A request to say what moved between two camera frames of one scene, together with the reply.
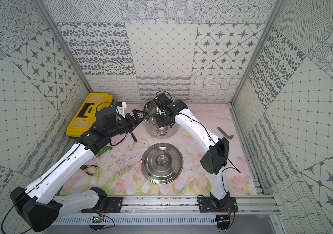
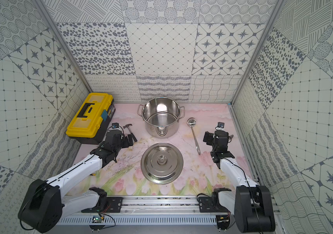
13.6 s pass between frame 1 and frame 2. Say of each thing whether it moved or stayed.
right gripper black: moved
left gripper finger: moved
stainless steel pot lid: stayed
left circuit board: stayed
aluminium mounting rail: stayed
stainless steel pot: stayed
